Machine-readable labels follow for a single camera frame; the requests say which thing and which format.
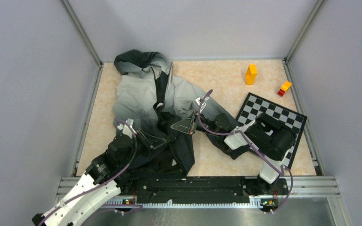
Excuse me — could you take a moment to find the black white checkerboard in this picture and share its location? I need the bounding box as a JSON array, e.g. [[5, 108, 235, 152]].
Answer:
[[236, 93, 307, 168]]

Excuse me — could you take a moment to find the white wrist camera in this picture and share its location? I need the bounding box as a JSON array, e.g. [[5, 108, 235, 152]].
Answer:
[[195, 97, 210, 113], [116, 118, 136, 138]]

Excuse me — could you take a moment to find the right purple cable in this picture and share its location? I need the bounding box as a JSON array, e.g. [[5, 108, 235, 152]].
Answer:
[[197, 89, 294, 214]]

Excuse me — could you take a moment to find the grey black gradient hooded jacket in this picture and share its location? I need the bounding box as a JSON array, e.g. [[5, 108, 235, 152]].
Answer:
[[112, 49, 239, 175]]

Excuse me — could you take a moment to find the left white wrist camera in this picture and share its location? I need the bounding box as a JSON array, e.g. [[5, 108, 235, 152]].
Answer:
[[116, 118, 136, 138]]

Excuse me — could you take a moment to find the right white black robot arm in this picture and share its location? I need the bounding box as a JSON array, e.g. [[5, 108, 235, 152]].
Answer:
[[170, 111, 296, 194]]

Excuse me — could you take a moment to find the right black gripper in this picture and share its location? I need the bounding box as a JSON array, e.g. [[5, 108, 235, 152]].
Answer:
[[171, 110, 222, 137]]

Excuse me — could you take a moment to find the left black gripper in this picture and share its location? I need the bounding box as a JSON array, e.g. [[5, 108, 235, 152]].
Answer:
[[119, 128, 167, 166]]

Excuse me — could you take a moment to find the red yellow toy block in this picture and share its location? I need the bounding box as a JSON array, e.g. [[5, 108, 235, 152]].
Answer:
[[277, 81, 292, 97]]

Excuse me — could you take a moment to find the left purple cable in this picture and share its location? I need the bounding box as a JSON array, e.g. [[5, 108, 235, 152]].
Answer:
[[37, 120, 138, 226]]

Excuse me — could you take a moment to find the aluminium frame rail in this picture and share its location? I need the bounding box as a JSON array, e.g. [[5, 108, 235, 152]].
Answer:
[[56, 175, 341, 209]]

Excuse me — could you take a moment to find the purple cable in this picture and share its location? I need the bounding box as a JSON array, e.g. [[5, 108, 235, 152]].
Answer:
[[197, 89, 294, 214], [37, 120, 138, 226]]

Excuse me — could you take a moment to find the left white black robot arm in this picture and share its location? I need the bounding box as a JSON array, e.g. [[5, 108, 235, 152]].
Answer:
[[32, 128, 168, 226]]

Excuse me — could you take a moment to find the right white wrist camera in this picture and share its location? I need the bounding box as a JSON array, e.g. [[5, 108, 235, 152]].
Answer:
[[195, 97, 210, 113]]

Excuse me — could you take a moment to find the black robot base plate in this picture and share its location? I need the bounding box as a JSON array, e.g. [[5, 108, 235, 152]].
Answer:
[[115, 176, 288, 204]]

